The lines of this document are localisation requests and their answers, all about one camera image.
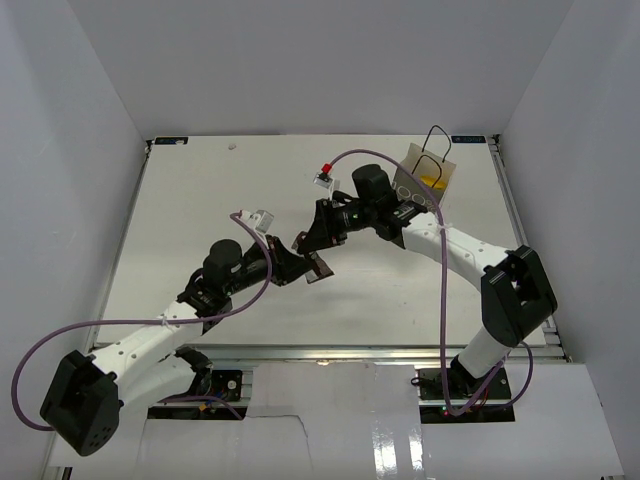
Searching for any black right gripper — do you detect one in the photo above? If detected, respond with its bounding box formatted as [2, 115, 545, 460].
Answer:
[298, 198, 377, 254]

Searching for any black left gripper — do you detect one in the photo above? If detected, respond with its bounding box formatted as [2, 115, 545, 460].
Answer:
[224, 234, 314, 296]

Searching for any brown chocolate bar wrapper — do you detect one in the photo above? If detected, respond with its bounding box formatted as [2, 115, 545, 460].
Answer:
[292, 231, 334, 284]

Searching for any large yellow M&M packet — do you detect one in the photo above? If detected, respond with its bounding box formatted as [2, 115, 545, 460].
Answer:
[420, 175, 448, 191]

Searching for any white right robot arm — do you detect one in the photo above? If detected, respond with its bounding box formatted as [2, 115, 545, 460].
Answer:
[294, 164, 558, 399]

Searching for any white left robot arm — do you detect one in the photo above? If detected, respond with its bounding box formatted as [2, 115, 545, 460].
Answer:
[40, 236, 316, 457]

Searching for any brown paper coffee bag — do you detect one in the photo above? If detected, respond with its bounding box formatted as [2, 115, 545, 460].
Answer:
[391, 125, 456, 212]

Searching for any blue label right corner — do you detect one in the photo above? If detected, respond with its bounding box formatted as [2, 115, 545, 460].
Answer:
[451, 135, 486, 144]

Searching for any blue label corner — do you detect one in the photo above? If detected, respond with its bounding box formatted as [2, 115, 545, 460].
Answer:
[153, 136, 189, 146]
[451, 135, 486, 144]

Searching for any blue label left corner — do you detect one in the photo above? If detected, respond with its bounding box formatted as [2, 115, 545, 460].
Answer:
[153, 136, 189, 146]

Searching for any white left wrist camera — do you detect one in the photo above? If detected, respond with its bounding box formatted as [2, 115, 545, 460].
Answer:
[240, 210, 274, 235]

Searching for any aluminium front rail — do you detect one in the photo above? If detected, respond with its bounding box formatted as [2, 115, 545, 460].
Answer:
[87, 343, 566, 369]

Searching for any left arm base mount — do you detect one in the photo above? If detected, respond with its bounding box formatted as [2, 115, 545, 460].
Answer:
[149, 368, 245, 414]

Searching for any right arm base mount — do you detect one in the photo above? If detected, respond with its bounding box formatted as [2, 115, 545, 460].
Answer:
[411, 368, 516, 425]

